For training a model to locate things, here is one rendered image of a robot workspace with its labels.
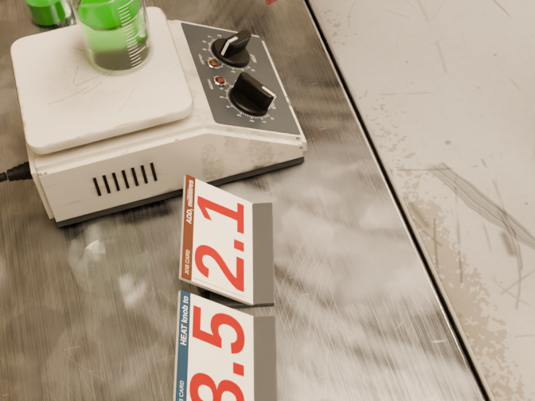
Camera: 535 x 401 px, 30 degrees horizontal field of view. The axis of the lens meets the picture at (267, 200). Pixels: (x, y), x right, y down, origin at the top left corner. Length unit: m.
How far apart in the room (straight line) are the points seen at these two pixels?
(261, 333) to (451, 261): 0.14
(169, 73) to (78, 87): 0.07
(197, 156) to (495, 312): 0.24
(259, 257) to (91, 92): 0.17
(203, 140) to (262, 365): 0.17
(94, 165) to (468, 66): 0.32
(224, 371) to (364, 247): 0.14
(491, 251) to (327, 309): 0.13
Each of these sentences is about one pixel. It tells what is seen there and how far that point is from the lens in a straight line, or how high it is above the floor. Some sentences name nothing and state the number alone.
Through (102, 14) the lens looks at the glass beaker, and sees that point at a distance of 0.70.
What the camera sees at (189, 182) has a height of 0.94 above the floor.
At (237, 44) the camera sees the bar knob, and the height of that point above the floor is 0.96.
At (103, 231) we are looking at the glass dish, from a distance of 0.74.
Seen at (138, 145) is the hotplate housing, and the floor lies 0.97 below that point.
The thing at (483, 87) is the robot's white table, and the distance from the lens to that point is 0.83.
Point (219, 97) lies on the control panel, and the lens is 0.74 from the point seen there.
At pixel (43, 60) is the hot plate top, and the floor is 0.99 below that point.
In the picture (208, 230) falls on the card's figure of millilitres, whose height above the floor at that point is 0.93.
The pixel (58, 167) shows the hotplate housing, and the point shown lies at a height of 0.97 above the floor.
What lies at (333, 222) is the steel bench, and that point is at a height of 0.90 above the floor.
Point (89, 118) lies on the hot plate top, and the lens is 0.71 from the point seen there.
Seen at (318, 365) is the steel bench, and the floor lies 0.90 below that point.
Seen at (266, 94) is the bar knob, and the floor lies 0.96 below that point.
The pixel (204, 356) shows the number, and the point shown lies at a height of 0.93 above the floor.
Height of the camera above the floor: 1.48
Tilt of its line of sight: 51 degrees down
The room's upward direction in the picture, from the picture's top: 7 degrees counter-clockwise
